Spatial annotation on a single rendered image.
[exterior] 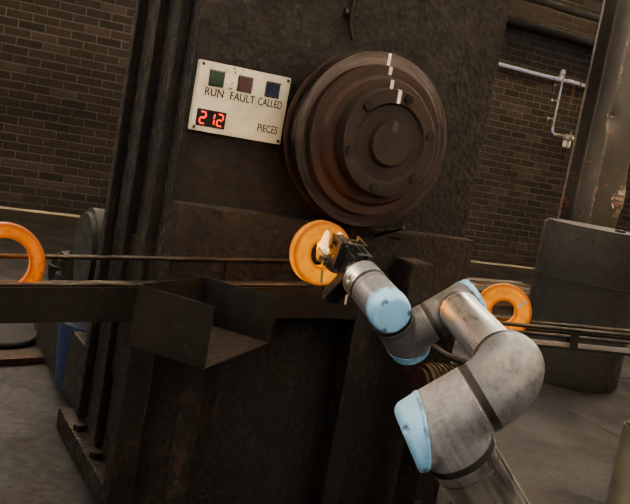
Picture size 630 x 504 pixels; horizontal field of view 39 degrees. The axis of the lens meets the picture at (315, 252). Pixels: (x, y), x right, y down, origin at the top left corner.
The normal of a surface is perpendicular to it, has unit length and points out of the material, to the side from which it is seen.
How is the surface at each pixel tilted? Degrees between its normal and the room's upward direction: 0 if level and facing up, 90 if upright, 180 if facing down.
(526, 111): 90
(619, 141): 90
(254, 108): 90
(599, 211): 90
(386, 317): 103
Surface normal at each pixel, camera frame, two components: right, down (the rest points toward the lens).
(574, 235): -0.64, -0.01
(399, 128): 0.45, 0.19
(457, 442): 0.18, 0.29
